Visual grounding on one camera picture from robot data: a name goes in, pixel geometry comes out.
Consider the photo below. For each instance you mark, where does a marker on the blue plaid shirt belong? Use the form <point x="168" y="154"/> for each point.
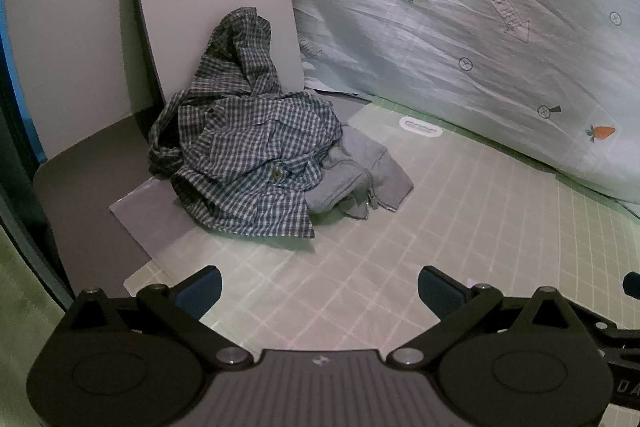
<point x="250" y="192"/>

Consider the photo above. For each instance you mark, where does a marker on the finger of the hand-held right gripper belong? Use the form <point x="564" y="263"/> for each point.
<point x="607" y="324"/>
<point x="632" y="283"/>

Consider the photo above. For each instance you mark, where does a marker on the grey zipped garment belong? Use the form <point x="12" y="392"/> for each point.
<point x="360" y="167"/>

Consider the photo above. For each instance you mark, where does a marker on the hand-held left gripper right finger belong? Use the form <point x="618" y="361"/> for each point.
<point x="440" y="292"/>

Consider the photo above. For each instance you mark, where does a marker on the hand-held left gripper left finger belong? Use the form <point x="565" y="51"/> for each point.
<point x="202" y="292"/>

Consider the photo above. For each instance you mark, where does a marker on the carrot print bed sheet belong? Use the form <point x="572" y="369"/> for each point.
<point x="450" y="32"/>

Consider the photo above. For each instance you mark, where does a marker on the grey plastic sheet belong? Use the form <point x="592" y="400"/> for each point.
<point x="145" y="222"/>

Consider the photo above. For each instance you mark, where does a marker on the green grid mat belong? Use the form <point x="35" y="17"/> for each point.
<point x="400" y="237"/>

